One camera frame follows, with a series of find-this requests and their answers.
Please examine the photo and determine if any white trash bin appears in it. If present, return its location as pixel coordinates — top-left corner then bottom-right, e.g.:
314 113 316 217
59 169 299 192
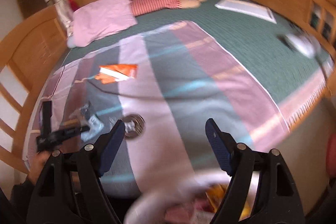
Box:
123 169 231 224

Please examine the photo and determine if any green bed mat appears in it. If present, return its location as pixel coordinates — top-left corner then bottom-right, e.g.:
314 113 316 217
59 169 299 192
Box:
63 0 321 103

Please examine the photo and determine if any white handheld device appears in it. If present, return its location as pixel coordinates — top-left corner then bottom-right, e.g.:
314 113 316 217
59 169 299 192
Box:
277 34 322 59

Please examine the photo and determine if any pink pillow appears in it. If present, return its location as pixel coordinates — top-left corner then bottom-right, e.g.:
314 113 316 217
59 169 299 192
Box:
67 0 137 48

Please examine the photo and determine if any person's left hand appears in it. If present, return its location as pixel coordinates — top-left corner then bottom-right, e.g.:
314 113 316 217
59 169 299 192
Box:
27 151 51 185

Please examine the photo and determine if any striped plush doll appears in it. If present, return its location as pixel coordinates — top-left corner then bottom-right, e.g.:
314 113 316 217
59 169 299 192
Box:
130 0 207 16

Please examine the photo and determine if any wooden bed frame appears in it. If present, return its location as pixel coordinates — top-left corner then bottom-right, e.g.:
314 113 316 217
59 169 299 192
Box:
1 0 335 173

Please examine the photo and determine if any clear plastic barcode package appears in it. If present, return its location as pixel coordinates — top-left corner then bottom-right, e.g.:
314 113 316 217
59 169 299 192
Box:
70 101 104 142

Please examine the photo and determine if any orange and white wrapper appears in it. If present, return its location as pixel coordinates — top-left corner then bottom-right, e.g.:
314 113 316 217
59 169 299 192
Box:
94 64 138 84

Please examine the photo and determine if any striped pink grey bedsheet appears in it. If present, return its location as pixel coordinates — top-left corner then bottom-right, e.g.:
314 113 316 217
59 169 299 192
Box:
22 20 292 198

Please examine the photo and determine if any yellow snack bag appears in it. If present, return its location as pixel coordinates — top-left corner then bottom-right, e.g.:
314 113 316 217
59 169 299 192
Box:
206 184 251 221

